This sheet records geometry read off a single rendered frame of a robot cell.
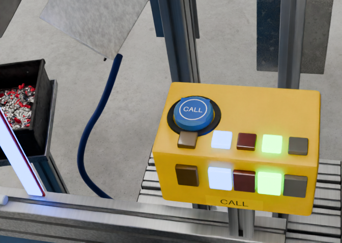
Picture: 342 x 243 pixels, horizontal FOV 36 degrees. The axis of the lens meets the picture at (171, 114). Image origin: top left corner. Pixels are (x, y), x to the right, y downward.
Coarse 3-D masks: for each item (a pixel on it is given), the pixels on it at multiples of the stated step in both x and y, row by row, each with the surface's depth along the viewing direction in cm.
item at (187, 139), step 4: (180, 132) 52; (184, 132) 52; (188, 132) 52; (192, 132) 52; (196, 132) 52; (180, 136) 52; (184, 136) 52; (188, 136) 52; (192, 136) 52; (196, 136) 52; (180, 140) 51; (184, 140) 51; (188, 140) 51; (192, 140) 51; (196, 140) 52; (180, 144) 51; (184, 144) 51; (188, 144) 51; (192, 144) 51; (188, 148) 51; (192, 148) 51
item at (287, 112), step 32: (192, 96) 56; (224, 96) 55; (256, 96) 55; (288, 96) 54; (320, 96) 54; (160, 128) 54; (224, 128) 53; (256, 128) 52; (288, 128) 52; (160, 160) 53; (192, 160) 51; (224, 160) 50; (256, 160) 50; (288, 160) 49; (192, 192) 56; (224, 192) 54; (256, 192) 53
